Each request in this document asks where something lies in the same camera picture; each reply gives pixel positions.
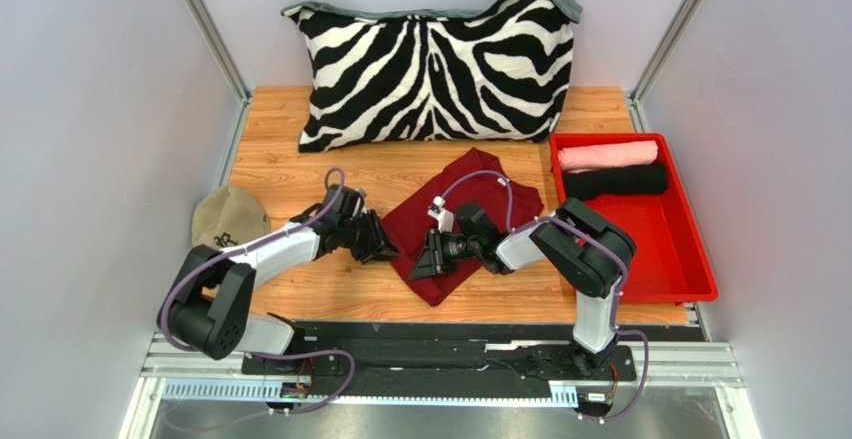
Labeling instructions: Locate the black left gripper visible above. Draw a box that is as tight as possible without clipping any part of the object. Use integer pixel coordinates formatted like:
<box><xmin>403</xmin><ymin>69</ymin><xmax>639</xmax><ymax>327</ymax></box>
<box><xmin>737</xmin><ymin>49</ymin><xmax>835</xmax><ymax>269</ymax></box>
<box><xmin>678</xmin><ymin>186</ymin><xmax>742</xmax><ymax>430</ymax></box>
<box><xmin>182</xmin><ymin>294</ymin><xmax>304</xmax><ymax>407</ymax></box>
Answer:
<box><xmin>338</xmin><ymin>209</ymin><xmax>401</xmax><ymax>265</ymax></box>

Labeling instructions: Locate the dark red t shirt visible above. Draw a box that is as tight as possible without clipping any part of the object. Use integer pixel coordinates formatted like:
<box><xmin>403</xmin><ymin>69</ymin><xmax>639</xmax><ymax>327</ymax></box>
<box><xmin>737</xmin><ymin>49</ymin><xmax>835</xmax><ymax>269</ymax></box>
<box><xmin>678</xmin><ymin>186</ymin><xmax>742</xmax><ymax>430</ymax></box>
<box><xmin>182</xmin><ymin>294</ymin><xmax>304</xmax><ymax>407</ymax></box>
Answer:
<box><xmin>382</xmin><ymin>148</ymin><xmax>508</xmax><ymax>307</ymax></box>

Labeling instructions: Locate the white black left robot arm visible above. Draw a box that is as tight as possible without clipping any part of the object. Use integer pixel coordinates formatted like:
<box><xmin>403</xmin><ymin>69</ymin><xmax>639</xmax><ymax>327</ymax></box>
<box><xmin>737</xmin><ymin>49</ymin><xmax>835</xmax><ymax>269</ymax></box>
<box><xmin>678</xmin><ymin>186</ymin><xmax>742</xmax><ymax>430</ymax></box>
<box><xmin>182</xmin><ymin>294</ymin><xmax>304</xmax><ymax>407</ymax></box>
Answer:
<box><xmin>157</xmin><ymin>184</ymin><xmax>400</xmax><ymax>360</ymax></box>

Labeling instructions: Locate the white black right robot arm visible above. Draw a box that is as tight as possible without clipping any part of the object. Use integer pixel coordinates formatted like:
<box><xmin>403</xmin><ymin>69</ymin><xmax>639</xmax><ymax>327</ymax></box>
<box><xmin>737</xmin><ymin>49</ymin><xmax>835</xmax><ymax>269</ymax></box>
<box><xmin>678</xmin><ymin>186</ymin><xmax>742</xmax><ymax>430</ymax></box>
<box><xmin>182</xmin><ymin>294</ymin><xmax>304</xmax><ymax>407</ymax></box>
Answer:
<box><xmin>407</xmin><ymin>198</ymin><xmax>637</xmax><ymax>376</ymax></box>

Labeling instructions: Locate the rolled black t shirt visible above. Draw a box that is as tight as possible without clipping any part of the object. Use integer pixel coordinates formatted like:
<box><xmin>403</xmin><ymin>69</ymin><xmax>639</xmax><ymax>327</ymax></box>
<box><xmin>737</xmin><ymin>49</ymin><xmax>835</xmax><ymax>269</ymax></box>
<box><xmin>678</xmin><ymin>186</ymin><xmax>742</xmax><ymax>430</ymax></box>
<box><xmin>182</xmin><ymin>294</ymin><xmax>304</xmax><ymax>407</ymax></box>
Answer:
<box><xmin>562</xmin><ymin>163</ymin><xmax>669</xmax><ymax>201</ymax></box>

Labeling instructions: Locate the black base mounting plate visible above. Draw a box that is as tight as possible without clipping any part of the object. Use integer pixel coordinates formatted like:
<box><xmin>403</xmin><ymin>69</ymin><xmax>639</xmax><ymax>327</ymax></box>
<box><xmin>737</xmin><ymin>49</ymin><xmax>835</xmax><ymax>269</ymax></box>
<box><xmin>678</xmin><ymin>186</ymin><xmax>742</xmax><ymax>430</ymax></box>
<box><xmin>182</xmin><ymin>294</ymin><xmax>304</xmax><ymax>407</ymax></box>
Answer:
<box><xmin>241</xmin><ymin>321</ymin><xmax>641</xmax><ymax>399</ymax></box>

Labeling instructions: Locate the rolled pink t shirt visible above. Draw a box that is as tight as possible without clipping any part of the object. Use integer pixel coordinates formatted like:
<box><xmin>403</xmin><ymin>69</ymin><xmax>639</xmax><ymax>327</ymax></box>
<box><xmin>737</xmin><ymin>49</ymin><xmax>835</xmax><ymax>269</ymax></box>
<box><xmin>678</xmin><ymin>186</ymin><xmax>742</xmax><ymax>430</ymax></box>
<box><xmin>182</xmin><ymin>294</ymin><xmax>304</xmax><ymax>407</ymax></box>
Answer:
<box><xmin>557</xmin><ymin>141</ymin><xmax>659</xmax><ymax>172</ymax></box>

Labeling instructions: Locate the beige baseball cap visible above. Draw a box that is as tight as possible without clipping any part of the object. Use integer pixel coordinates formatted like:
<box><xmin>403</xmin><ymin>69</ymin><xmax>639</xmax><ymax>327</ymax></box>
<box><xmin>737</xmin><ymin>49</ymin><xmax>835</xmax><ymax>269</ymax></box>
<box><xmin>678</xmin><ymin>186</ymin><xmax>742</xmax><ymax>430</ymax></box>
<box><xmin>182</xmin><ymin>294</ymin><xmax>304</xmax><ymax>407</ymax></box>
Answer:
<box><xmin>191</xmin><ymin>185</ymin><xmax>271</xmax><ymax>249</ymax></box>

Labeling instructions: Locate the zebra print pillow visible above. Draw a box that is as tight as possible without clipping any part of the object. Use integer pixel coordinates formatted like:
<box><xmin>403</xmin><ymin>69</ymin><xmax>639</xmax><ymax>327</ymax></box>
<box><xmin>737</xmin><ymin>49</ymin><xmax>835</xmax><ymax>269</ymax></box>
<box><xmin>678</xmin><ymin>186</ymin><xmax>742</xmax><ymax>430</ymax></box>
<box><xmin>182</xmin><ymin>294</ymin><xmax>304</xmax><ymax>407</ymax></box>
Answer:
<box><xmin>282</xmin><ymin>0</ymin><xmax>583</xmax><ymax>153</ymax></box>

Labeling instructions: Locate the red plastic tray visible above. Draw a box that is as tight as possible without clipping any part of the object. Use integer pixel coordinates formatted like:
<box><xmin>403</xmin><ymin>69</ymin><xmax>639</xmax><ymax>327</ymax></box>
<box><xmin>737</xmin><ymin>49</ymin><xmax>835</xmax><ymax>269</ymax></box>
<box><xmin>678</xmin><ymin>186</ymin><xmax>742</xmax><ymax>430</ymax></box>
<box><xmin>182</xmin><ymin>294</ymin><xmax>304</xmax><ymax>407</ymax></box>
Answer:
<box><xmin>549</xmin><ymin>133</ymin><xmax>719</xmax><ymax>303</ymax></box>

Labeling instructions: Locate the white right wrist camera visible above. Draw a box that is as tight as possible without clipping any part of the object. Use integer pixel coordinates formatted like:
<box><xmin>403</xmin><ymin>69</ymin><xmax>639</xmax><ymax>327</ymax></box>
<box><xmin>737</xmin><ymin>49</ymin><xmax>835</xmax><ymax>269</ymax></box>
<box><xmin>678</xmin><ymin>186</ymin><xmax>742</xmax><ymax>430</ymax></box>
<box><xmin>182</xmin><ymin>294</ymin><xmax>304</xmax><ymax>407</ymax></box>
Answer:
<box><xmin>427</xmin><ymin>196</ymin><xmax>455</xmax><ymax>232</ymax></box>

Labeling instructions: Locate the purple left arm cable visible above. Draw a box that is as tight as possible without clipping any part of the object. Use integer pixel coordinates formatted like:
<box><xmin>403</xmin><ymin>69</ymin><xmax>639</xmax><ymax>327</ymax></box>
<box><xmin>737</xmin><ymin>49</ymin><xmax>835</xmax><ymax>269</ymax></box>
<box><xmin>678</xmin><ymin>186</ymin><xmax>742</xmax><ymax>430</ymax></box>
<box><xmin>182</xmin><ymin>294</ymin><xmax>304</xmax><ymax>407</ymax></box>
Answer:
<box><xmin>158</xmin><ymin>167</ymin><xmax>357</xmax><ymax>416</ymax></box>

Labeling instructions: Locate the aluminium frame rail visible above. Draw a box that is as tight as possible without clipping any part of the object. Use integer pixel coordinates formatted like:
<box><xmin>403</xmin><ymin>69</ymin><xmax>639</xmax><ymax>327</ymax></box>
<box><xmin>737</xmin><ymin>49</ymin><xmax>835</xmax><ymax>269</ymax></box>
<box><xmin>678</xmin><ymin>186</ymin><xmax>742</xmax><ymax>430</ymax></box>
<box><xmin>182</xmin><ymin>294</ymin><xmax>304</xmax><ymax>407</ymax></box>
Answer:
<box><xmin>141</xmin><ymin>338</ymin><xmax>743</xmax><ymax>407</ymax></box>

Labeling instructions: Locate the left aluminium corner post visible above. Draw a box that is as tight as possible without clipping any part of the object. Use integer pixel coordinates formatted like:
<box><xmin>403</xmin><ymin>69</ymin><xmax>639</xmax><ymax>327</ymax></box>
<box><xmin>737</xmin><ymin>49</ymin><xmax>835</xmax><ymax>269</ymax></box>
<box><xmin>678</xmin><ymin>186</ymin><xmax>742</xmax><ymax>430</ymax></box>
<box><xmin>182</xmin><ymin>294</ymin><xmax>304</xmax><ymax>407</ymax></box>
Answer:
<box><xmin>184</xmin><ymin>0</ymin><xmax>252</xmax><ymax>105</ymax></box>

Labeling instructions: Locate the aluminium corner post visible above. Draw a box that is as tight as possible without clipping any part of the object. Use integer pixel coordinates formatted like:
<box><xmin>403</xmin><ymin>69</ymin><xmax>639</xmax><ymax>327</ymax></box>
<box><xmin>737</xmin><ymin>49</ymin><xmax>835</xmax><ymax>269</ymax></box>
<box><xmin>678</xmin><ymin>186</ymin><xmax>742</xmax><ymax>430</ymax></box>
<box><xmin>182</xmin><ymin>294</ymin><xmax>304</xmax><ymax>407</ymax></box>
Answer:
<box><xmin>184</xmin><ymin>0</ymin><xmax>252</xmax><ymax>105</ymax></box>
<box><xmin>630</xmin><ymin>0</ymin><xmax>703</xmax><ymax>104</ymax></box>

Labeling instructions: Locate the right aluminium corner post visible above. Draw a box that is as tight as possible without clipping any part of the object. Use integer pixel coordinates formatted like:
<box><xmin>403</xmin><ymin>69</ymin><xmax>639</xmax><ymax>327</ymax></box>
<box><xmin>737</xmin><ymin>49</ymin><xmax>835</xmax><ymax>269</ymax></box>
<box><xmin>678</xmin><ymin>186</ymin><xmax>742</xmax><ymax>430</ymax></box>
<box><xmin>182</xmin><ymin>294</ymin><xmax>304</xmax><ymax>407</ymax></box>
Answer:
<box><xmin>630</xmin><ymin>0</ymin><xmax>703</xmax><ymax>104</ymax></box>

